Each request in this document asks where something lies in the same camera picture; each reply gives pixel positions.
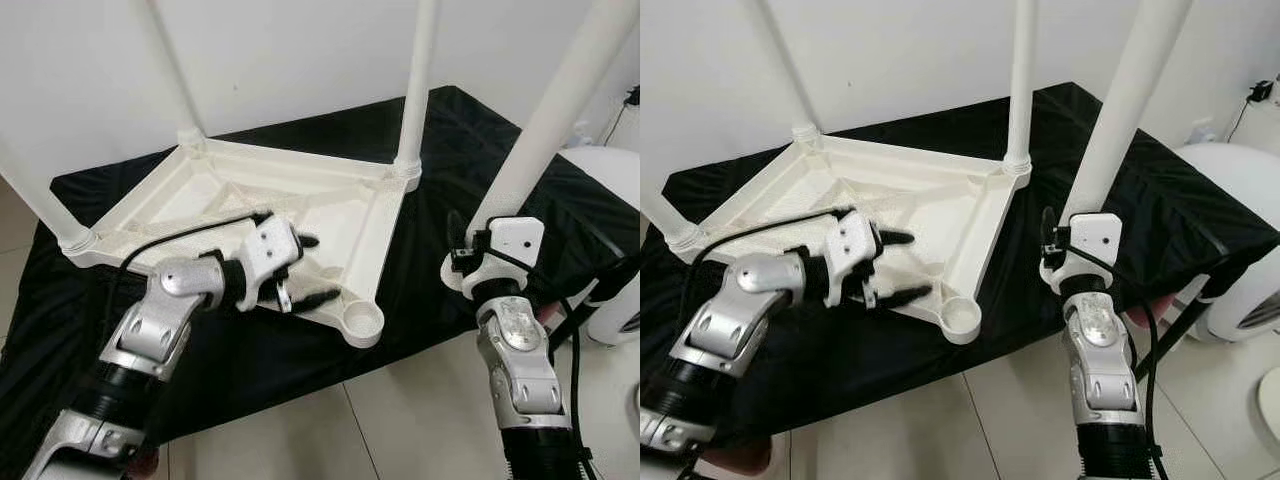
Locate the white plastic table top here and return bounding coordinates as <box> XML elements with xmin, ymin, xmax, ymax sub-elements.
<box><xmin>665</xmin><ymin>135</ymin><xmax>1033</xmax><ymax>346</ymax></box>
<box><xmin>62</xmin><ymin>138</ymin><xmax>423</xmax><ymax>349</ymax></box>

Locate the white plastic table leg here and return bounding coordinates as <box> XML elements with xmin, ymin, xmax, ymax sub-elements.
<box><xmin>745</xmin><ymin>0</ymin><xmax>821</xmax><ymax>146</ymax></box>
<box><xmin>1040</xmin><ymin>0</ymin><xmax>1196</xmax><ymax>296</ymax></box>
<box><xmin>440</xmin><ymin>0</ymin><xmax>641</xmax><ymax>296</ymax></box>
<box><xmin>640</xmin><ymin>185</ymin><xmax>701</xmax><ymax>251</ymax></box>
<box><xmin>145</xmin><ymin>0</ymin><xmax>208</xmax><ymax>149</ymax></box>
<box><xmin>0</xmin><ymin>135</ymin><xmax>98</xmax><ymax>253</ymax></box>
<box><xmin>1003</xmin><ymin>0</ymin><xmax>1039</xmax><ymax>176</ymax></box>
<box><xmin>393</xmin><ymin>0</ymin><xmax>441</xmax><ymax>181</ymax></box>

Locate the white plastic floor object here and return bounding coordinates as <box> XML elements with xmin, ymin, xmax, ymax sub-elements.
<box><xmin>560</xmin><ymin>145</ymin><xmax>641</xmax><ymax>346</ymax></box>
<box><xmin>1165</xmin><ymin>142</ymin><xmax>1280</xmax><ymax>343</ymax></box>

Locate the white round flat floor disc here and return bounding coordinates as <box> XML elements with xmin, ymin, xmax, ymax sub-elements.
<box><xmin>1258</xmin><ymin>365</ymin><xmax>1280</xmax><ymax>431</ymax></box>

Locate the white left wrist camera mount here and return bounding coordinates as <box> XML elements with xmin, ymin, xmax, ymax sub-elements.
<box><xmin>238</xmin><ymin>218</ymin><xmax>304</xmax><ymax>301</ymax></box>
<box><xmin>828</xmin><ymin>210</ymin><xmax>881</xmax><ymax>301</ymax></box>

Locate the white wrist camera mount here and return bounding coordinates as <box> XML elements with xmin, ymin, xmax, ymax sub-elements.
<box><xmin>462</xmin><ymin>215</ymin><xmax>546</xmax><ymax>301</ymax></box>
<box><xmin>238</xmin><ymin>218</ymin><xmax>304</xmax><ymax>301</ymax></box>
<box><xmin>1050</xmin><ymin>212</ymin><xmax>1121</xmax><ymax>296</ymax></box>
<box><xmin>828</xmin><ymin>210</ymin><xmax>881</xmax><ymax>301</ymax></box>

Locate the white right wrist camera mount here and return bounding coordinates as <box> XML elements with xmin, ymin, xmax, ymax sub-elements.
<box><xmin>1050</xmin><ymin>212</ymin><xmax>1121</xmax><ymax>296</ymax></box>
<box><xmin>462</xmin><ymin>215</ymin><xmax>546</xmax><ymax>301</ymax></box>

